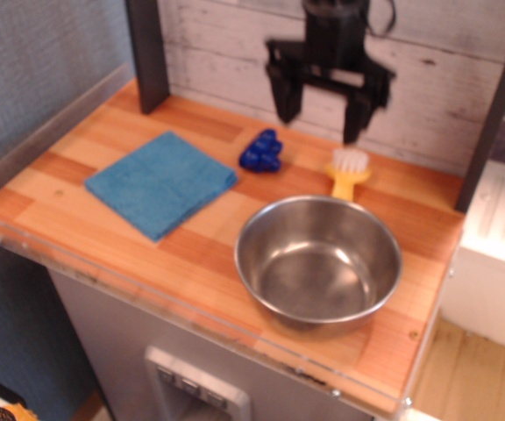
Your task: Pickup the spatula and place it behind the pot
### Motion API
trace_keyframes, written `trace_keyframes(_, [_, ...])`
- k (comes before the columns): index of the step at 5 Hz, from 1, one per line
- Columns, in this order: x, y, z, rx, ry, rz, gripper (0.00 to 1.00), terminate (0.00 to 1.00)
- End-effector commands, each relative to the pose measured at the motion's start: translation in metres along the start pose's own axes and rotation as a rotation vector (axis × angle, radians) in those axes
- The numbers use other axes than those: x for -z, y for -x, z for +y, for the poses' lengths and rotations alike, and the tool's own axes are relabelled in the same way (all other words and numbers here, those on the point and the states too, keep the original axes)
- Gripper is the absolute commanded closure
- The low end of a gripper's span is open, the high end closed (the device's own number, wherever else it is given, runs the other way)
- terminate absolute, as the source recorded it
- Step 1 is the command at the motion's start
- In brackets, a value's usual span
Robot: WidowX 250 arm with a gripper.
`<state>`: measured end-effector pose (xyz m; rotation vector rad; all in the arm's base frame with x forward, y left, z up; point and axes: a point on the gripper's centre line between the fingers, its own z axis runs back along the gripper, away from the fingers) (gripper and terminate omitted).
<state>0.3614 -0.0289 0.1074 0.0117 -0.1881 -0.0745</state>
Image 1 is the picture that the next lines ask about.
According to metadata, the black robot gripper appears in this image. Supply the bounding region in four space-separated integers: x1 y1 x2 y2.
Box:
266 8 395 144

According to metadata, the yellow brush with white bristles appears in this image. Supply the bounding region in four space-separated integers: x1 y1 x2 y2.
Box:
325 147 371 201

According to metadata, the blue cloth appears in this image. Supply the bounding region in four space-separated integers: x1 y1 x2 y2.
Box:
84 132 238 242

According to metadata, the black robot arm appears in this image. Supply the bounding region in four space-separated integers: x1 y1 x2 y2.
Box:
266 1 395 144

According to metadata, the silver metal bowl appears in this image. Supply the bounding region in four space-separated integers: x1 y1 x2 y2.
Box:
234 195 403 334

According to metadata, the blue toy grape bunch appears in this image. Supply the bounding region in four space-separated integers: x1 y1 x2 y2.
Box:
238 129 283 173

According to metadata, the grey toy fridge cabinet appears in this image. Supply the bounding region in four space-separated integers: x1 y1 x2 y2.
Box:
49 269 371 420

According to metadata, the silver ice dispenser panel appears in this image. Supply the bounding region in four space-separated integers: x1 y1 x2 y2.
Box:
145 346 253 420

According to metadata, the orange object bottom left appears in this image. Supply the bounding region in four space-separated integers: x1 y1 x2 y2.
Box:
4 403 39 421

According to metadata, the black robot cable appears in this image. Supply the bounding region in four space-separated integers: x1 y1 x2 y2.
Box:
366 0 398 39

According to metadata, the dark grey right post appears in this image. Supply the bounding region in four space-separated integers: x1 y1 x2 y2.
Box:
454 66 505 213

